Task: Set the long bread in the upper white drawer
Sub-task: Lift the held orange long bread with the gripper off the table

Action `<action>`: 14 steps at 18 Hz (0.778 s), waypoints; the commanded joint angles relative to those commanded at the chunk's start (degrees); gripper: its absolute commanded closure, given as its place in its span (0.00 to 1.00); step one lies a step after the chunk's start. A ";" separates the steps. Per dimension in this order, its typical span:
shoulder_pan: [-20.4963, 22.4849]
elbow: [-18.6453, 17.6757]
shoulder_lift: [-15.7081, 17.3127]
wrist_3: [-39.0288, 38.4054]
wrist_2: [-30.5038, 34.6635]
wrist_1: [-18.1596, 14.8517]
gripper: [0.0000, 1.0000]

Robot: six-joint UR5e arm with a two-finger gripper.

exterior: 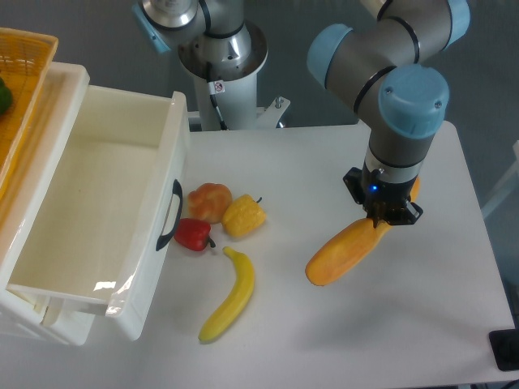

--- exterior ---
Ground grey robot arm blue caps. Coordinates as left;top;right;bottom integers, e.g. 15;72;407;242
132;1;470;225

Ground green pepper in basket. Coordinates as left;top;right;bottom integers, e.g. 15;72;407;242
0;78;13;115

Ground yellow banana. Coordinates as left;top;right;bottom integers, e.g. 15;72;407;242
198;246;255;344

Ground yellow bell pepper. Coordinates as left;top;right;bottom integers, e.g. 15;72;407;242
221;194;267;237

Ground black device at table edge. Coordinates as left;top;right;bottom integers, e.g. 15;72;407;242
488;329;518;371

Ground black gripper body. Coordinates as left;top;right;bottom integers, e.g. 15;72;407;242
343;166;423;226

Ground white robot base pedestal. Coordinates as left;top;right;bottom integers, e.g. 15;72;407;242
178;21;290;131

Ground black cable on pedestal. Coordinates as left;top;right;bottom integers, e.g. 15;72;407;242
207;60;229;131

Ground red bell pepper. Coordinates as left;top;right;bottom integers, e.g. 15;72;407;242
174;218;216;252

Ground open upper white drawer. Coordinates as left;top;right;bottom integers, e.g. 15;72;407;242
8;86;190;340

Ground yellow plastic basket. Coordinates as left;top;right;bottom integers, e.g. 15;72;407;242
1;28;58;195

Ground white drawer cabinet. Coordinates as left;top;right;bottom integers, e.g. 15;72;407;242
1;62;93;345

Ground long orange bread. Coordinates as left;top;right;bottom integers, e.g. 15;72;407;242
305;176;422;287

